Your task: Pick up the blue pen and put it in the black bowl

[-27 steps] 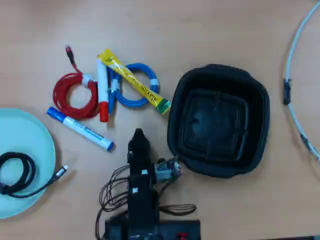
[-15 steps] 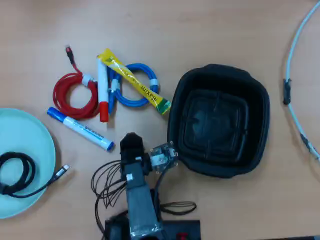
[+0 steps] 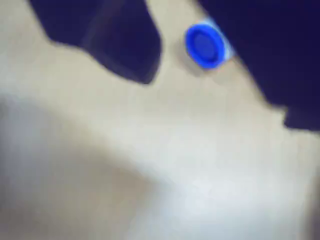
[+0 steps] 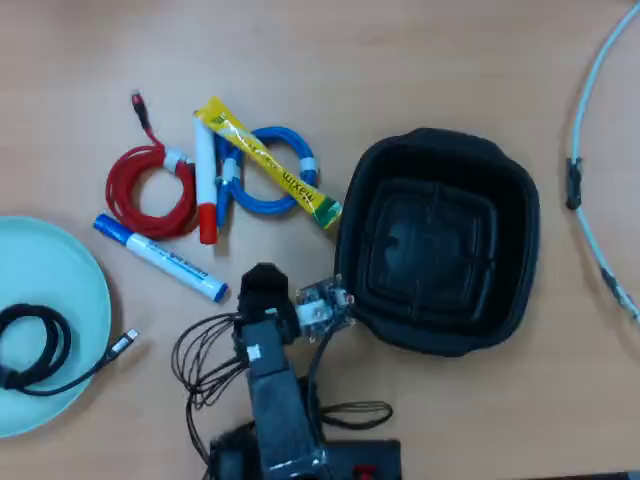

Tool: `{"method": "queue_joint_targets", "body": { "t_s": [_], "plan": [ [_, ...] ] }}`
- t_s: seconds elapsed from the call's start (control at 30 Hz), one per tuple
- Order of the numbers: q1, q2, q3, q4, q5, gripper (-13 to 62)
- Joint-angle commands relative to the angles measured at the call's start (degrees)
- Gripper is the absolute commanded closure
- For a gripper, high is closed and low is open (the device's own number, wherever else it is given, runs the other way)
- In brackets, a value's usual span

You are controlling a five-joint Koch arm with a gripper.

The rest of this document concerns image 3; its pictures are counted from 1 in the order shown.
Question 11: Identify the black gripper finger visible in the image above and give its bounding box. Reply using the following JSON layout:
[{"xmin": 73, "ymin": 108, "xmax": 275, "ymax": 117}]
[
  {"xmin": 197, "ymin": 0, "xmax": 320, "ymax": 133},
  {"xmin": 27, "ymin": 0, "xmax": 163, "ymax": 86}
]

